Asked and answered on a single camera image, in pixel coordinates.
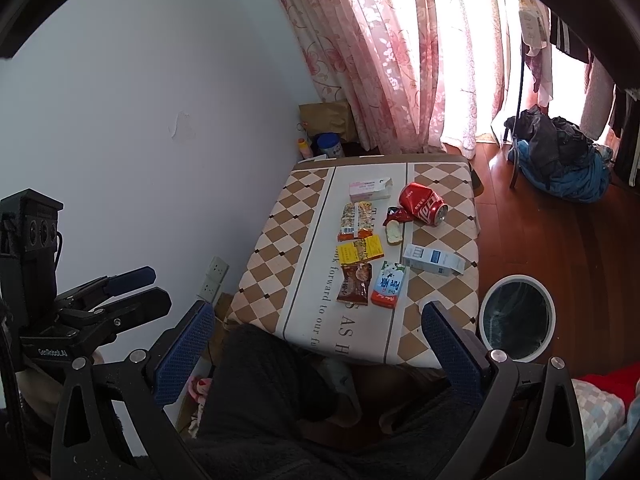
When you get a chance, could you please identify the black clothes rack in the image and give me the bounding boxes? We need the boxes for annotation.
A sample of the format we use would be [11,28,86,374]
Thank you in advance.
[503,40,525,190]

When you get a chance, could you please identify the pink white tissue box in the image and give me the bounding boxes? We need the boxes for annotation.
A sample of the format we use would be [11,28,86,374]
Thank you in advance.
[348,177,393,203]

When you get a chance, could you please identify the grey white carton box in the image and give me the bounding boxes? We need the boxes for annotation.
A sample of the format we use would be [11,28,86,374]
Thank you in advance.
[402,244,466,276]

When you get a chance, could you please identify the brown paper bag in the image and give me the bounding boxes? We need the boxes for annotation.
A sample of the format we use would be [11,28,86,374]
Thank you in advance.
[298,101,358,142]

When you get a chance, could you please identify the black fuzzy blanket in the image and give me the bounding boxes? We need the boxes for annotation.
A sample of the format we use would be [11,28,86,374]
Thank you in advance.
[186,325,475,479]

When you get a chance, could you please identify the orange patterned snack packet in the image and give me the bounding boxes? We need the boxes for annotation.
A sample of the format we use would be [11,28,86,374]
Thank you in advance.
[337,202,376,242]

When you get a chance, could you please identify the checkered pastel pillow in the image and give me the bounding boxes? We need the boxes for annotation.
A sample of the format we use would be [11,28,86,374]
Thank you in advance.
[572,379,626,458]

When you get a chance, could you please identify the white round trash bin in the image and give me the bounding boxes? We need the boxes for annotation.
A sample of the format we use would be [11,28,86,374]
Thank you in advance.
[477,274,556,363]

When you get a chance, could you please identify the brown coffee sachet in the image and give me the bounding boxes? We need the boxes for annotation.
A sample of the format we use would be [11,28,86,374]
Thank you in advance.
[336,262,372,306]

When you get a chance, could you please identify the blue dark clothes pile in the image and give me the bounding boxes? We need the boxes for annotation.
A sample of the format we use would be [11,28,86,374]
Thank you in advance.
[504,105,613,203]

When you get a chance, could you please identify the red blanket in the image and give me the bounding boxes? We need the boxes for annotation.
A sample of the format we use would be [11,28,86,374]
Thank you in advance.
[579,362,640,411]

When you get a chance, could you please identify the blue lid white jar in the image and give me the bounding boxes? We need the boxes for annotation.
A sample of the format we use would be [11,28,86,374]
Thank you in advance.
[316,132,345,158]

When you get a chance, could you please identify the yellow red snack packet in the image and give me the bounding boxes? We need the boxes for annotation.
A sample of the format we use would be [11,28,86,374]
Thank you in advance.
[337,235,384,266]

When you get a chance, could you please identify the bread slice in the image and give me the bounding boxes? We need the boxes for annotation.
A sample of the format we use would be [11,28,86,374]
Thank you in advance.
[385,220,404,246]

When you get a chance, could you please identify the crushed red cola can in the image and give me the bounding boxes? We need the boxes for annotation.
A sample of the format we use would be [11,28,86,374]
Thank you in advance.
[399,182,448,226]

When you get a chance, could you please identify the orange small bottle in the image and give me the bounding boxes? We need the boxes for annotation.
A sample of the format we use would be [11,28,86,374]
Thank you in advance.
[297,138,314,159]

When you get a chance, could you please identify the checkered bed cover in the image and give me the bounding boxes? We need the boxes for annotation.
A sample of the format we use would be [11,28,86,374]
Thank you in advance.
[226,154,480,368]

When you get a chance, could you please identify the white wall socket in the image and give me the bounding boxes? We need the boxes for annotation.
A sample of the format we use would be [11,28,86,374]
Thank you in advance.
[198,256,229,304]

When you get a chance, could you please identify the pink floral curtain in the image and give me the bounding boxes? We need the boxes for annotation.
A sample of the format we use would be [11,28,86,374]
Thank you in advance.
[279,0,520,158]

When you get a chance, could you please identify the hanging clothes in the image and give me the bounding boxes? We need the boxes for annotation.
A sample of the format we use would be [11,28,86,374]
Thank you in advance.
[518,0,639,188]

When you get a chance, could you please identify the red crumpled wrapper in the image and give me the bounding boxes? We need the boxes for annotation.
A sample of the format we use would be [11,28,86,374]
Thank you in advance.
[383,207,413,226]

